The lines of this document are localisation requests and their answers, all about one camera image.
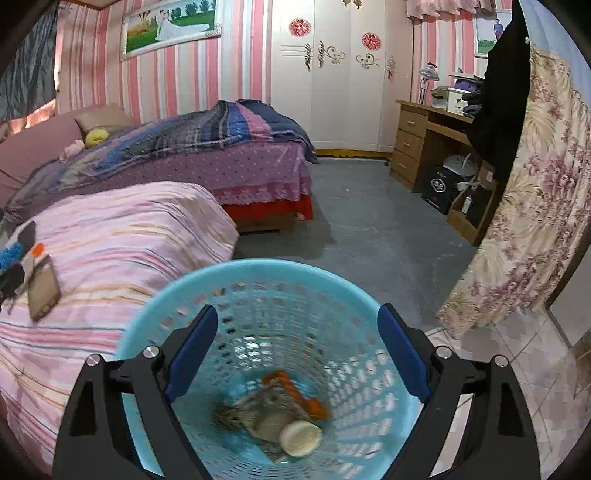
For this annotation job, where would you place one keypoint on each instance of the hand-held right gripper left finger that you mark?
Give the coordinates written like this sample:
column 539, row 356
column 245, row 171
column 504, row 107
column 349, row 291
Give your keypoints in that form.
column 194, row 353

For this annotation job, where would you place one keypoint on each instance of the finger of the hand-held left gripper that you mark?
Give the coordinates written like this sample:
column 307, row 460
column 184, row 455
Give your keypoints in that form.
column 11, row 279

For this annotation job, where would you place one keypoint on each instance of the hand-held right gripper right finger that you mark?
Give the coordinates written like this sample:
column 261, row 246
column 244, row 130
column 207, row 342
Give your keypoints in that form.
column 401, row 355

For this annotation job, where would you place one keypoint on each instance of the blue plastic bag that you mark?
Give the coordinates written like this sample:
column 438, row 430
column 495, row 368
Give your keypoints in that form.
column 10, row 257

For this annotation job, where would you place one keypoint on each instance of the blue plastic basket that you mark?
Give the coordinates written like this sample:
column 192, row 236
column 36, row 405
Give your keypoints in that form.
column 323, row 323

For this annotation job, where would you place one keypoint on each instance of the orange snack wrapper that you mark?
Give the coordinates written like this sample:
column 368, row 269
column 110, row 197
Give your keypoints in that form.
column 318, row 408

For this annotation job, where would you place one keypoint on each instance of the brown paper sheet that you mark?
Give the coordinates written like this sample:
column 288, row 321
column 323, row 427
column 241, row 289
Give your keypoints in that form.
column 272, row 415

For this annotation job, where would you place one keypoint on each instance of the white round lid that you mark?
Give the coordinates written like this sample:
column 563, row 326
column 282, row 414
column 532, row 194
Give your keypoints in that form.
column 300, row 438

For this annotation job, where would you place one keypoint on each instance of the brown phone case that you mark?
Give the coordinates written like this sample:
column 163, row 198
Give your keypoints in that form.
column 44, row 293

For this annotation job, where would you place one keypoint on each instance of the pink striped table cloth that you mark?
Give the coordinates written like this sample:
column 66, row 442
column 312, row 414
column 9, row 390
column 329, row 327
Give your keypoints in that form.
column 115, row 240

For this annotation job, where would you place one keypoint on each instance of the pink plush toy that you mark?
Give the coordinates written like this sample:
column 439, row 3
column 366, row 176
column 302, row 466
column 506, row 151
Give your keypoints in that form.
column 73, row 149

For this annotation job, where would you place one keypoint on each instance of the brown cardboard box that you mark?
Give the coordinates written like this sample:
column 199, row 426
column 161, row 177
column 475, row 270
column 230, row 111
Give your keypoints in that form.
column 455, row 221

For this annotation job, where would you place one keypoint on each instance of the yellow plush toy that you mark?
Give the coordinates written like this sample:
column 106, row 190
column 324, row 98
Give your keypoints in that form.
column 97, row 137

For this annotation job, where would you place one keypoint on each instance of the black paper bag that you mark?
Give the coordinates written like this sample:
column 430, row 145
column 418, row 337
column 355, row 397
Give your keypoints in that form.
column 438, row 189

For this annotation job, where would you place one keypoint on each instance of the beige pillow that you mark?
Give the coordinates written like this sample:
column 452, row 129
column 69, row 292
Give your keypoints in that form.
column 104, row 117

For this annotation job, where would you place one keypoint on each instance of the bed with pink headboard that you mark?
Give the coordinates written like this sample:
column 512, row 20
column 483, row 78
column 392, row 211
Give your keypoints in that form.
column 258, row 175

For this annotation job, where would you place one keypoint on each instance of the dark grey curtain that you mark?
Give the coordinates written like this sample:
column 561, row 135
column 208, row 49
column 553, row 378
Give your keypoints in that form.
column 27, row 69

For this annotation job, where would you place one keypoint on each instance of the wooden desk with drawers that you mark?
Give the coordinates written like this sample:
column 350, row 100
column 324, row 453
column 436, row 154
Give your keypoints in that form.
column 408, row 138

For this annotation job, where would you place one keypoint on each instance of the striped purple quilt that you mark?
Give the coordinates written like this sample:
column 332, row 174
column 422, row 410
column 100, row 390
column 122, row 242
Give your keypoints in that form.
column 184, row 134

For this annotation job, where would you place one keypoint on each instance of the floral curtain with blue top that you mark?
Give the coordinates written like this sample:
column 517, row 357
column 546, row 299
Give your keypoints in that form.
column 540, row 184

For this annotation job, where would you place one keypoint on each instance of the white box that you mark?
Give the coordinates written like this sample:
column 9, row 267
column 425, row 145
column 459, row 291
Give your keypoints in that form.
column 459, row 101

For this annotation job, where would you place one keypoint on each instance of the white wardrobe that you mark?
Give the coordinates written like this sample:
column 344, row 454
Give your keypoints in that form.
column 337, row 101

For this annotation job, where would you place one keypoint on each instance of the black hanging coat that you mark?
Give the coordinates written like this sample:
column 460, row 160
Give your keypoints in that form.
column 501, row 106

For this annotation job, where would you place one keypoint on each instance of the purple box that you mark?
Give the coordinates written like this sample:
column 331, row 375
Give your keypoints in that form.
column 466, row 84

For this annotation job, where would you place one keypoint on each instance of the desk lamp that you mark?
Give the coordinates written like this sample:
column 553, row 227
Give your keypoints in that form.
column 427, row 74

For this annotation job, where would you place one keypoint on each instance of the framed wedding picture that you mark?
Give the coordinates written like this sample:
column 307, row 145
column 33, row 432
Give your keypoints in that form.
column 171, row 25

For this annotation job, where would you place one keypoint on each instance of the red round decal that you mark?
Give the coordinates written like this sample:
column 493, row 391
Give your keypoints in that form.
column 370, row 40
column 298, row 27

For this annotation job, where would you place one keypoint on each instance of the small framed photo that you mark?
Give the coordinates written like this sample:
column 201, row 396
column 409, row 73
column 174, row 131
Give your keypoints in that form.
column 489, row 39

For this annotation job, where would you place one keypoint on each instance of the pink curtain valance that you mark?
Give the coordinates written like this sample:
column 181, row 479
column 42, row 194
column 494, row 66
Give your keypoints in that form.
column 443, row 8

